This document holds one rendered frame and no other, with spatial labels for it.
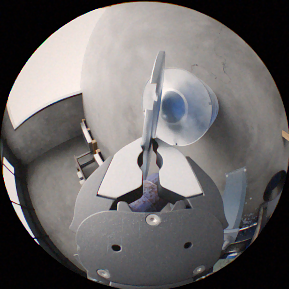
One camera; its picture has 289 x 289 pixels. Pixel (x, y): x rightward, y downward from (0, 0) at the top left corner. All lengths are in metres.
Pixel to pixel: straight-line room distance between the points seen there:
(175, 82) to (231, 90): 0.38
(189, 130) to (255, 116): 0.47
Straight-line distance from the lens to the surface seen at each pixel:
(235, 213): 0.51
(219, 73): 0.64
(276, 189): 1.06
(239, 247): 1.17
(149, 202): 0.89
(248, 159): 0.72
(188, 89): 0.33
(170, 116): 0.36
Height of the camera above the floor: 0.62
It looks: 36 degrees down
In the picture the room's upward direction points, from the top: 118 degrees counter-clockwise
